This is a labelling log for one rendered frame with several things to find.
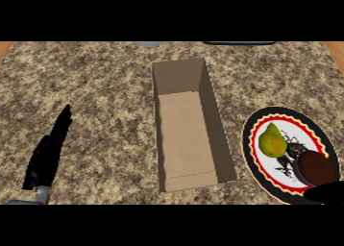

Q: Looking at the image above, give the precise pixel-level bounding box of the yellow green pear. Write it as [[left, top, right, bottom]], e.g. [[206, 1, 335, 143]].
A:
[[257, 122, 288, 159]]

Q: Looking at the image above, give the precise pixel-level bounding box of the black flat appliance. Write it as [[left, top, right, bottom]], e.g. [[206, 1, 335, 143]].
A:
[[203, 40, 279, 46]]

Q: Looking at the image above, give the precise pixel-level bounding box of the brown cardboard box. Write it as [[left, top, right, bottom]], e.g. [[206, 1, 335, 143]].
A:
[[151, 57, 240, 193]]

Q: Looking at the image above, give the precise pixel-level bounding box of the grey rounded object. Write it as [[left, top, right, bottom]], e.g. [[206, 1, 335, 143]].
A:
[[134, 40, 164, 47]]

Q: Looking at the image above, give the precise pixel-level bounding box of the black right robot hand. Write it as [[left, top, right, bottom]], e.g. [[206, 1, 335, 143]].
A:
[[303, 130, 344, 206]]

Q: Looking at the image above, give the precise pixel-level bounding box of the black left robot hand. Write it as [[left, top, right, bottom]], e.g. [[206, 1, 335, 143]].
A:
[[22, 104, 75, 191]]

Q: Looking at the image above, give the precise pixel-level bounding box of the black rimmed patterned plate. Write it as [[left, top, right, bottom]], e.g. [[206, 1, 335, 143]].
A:
[[241, 106, 343, 206]]

